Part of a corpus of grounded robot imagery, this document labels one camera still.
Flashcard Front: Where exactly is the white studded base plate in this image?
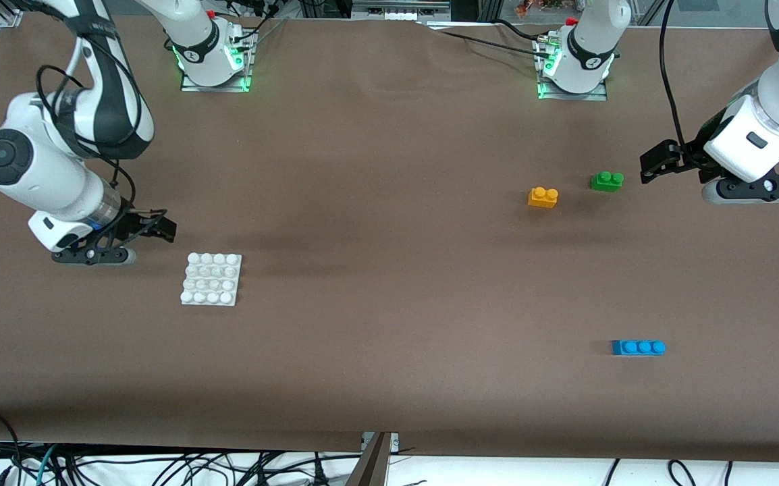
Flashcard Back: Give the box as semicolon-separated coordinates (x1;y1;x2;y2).
180;252;243;307

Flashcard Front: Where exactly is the green two-stud block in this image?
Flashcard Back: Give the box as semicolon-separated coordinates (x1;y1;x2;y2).
590;171;625;193

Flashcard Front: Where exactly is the blue three-stud block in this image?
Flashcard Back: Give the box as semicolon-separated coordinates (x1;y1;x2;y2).
611;340;667;357

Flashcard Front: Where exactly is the colourful background item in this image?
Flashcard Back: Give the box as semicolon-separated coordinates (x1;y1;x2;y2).
514;0;567;17

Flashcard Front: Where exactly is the brown table cover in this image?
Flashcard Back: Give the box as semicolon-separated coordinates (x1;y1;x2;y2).
0;13;779;464

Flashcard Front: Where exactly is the grey box behind table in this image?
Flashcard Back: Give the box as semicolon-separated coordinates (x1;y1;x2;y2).
350;0;455;22

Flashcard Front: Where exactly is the aluminium profile beam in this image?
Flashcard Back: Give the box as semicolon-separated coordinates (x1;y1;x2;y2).
345;432;394;486

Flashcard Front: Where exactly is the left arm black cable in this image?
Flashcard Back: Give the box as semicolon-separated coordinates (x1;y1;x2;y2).
659;0;691;148

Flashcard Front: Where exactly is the black cable across table cover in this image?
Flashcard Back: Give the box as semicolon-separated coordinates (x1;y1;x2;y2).
422;19;554;56

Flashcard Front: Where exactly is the teal floor cable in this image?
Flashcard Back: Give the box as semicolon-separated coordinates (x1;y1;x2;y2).
34;443;61;486

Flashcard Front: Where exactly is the small metal table bracket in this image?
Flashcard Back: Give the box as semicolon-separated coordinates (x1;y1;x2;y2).
360;431;401;452

